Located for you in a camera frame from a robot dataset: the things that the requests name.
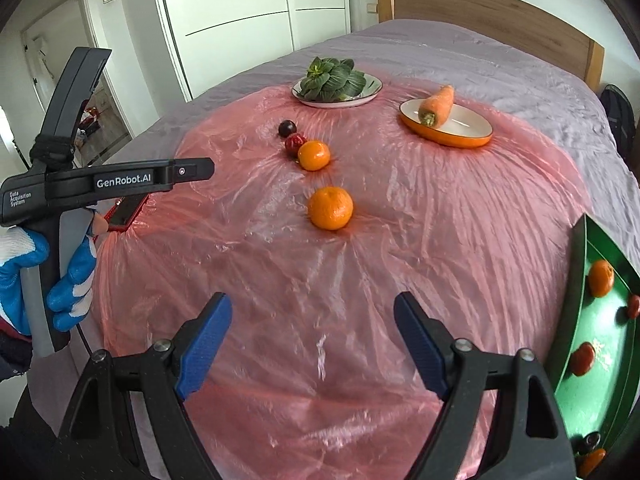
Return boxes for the white wardrobe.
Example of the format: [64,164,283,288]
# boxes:
[156,0,350,100]

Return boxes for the black backpack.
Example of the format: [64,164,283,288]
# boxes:
[600,84,636,162]

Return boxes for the dark plum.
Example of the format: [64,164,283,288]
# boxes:
[278,119,297,139]
[579,431,602,455]

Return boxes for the wooden headboard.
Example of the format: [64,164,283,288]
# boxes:
[378,0,605,91]

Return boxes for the pink plastic sheet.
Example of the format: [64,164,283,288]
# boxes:
[92,81,590,479]

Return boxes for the green rectangular tray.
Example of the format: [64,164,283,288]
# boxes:
[544,214,639,460]

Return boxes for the small smooth orange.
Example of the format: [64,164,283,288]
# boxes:
[297,140,331,171]

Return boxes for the orange carrot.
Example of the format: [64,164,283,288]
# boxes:
[418,86,454,128]

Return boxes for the red cased smartphone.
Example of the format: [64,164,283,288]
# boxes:
[105,194,149,232]

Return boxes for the green bok choy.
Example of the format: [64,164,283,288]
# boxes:
[297,58,366,103]

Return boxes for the purple bed cover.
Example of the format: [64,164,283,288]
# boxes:
[118,21,639,261]

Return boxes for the left blue gloved hand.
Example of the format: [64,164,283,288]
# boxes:
[1,212,107,338]

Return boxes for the orange rimmed plate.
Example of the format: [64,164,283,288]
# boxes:
[399,99,494,148]

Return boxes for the white plate with greens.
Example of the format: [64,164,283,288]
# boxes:
[290,71,384,111]

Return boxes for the mandarin orange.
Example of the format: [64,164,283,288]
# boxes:
[587,259,615,298]
[307,186,354,231]

